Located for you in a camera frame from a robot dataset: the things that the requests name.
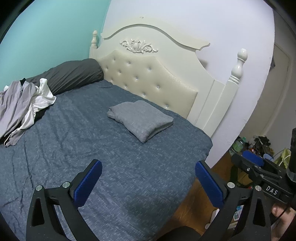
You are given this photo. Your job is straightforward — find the grey sweatshirt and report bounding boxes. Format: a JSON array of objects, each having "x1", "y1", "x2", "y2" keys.
[{"x1": 107, "y1": 100, "x2": 174, "y2": 143}]

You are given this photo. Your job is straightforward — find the person's right hand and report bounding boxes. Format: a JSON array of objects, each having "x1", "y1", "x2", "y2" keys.
[{"x1": 271, "y1": 203, "x2": 295, "y2": 240}]

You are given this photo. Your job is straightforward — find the cluttered nightstand items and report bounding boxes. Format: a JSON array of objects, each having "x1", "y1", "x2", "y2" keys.
[{"x1": 229, "y1": 136, "x2": 291, "y2": 169}]

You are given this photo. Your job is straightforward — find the cream room door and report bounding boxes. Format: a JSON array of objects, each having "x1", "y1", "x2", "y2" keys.
[{"x1": 259, "y1": 44, "x2": 292, "y2": 136}]

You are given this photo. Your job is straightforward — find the dark blue bed sheet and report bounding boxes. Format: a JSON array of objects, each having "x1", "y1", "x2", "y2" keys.
[{"x1": 1, "y1": 80, "x2": 212, "y2": 240}]

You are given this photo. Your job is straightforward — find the light lilac-grey garment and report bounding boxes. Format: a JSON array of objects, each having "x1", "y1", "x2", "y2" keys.
[{"x1": 1, "y1": 81, "x2": 37, "y2": 138}]

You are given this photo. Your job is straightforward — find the white garment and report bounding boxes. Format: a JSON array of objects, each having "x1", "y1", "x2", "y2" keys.
[{"x1": 20, "y1": 78, "x2": 56, "y2": 130}]

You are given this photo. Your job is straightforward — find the cream tufted headboard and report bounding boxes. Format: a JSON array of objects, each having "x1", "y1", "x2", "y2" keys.
[{"x1": 89, "y1": 18, "x2": 248, "y2": 136}]

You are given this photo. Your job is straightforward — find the long dark grey pillow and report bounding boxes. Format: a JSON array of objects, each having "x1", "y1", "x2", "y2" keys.
[{"x1": 26, "y1": 58, "x2": 104, "y2": 95}]

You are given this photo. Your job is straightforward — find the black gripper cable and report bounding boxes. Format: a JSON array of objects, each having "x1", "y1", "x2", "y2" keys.
[{"x1": 270, "y1": 201, "x2": 292, "y2": 229}]

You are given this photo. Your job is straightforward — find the grey hoodie with drawstring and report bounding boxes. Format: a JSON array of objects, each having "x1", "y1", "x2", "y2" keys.
[{"x1": 4, "y1": 126, "x2": 27, "y2": 147}]

